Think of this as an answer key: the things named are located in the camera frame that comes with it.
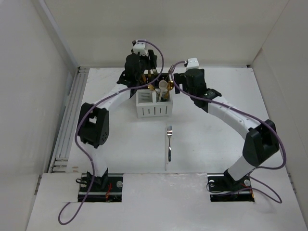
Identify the white utensil caddy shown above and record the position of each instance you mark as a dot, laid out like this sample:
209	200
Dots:
147	104

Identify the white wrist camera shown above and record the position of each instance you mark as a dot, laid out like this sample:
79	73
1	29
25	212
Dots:
191	63
140	48

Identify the white ceramic spoon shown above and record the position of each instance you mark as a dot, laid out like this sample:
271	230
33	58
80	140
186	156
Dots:
162	86

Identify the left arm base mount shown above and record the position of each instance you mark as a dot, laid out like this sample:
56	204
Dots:
106	189

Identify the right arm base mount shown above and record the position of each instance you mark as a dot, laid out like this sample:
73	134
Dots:
223	189

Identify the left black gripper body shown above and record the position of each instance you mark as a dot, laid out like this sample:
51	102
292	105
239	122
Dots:
146	62

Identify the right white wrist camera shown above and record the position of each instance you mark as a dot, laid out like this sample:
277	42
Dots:
191	63

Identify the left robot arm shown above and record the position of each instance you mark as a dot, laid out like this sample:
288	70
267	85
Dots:
93	122

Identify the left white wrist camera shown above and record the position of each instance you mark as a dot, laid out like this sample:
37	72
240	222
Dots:
140	48

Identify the rose gold spoon green handle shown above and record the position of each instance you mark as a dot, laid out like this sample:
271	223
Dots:
151	87

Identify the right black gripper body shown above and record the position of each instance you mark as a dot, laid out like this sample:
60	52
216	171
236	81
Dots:
181	79

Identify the silver fork green handle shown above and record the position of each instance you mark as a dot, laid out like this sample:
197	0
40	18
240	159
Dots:
169	136

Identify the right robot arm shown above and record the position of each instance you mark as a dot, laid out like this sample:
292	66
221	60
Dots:
260	142

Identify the black utensil caddy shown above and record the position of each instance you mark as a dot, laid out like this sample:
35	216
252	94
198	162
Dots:
158	78

